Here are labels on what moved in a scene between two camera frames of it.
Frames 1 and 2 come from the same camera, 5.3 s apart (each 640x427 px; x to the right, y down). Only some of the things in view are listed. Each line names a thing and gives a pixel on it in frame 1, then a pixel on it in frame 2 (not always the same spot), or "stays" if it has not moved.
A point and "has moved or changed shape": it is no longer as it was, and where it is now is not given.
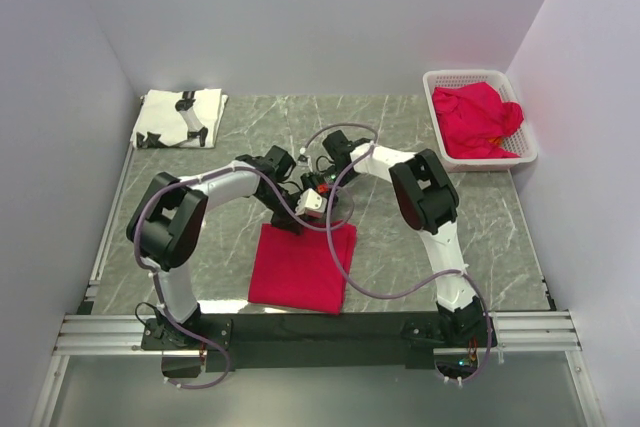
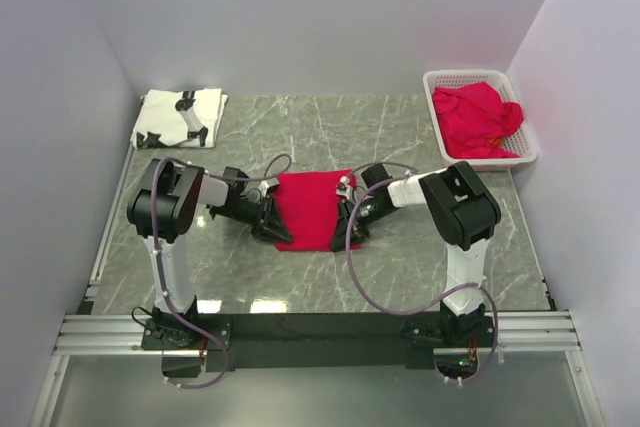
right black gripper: [310, 181] -> [339, 240]
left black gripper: [289, 222] -> [268, 224]
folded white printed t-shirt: [179, 119] stays
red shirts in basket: [474, 119] stays
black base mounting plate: [314, 342] stays
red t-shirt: [300, 270] has moved or changed shape
